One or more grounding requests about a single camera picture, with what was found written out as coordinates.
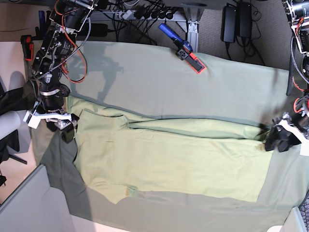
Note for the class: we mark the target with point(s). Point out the dark green cloth pile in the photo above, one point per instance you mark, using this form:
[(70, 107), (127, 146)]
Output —
[(18, 99)]

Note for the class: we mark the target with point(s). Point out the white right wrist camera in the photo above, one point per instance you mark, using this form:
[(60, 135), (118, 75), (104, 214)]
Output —
[(32, 119)]

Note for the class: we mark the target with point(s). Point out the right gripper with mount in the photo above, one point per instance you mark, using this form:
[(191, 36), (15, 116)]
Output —
[(57, 120)]

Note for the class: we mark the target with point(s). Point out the black power adapter brick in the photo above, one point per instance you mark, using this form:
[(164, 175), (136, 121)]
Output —
[(228, 26)]

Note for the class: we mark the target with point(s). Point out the light green T-shirt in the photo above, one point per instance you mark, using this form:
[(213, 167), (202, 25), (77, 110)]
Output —
[(120, 153)]

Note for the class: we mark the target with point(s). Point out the white cylinder roll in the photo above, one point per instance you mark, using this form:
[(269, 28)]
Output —
[(9, 122)]

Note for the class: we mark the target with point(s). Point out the silver aluminium table leg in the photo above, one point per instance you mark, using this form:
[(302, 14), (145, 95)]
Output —
[(193, 15)]

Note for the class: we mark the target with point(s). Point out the red and black clamp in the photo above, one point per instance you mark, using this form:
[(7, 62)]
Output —
[(27, 47)]

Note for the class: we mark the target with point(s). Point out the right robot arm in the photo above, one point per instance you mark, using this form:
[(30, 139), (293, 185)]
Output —
[(59, 44)]

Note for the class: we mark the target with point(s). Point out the grey-green table cloth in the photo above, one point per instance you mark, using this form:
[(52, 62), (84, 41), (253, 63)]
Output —
[(150, 81)]

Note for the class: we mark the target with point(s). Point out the grey storage bin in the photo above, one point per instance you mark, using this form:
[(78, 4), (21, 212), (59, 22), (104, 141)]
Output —
[(35, 206)]

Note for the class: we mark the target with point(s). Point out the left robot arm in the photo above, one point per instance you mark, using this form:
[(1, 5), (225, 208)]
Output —
[(297, 12)]

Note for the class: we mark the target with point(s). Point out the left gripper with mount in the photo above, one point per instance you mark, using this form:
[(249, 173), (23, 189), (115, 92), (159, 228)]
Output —
[(288, 130)]

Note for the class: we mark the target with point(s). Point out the blue and orange clamp tool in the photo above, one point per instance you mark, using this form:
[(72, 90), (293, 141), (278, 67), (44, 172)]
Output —
[(184, 51)]

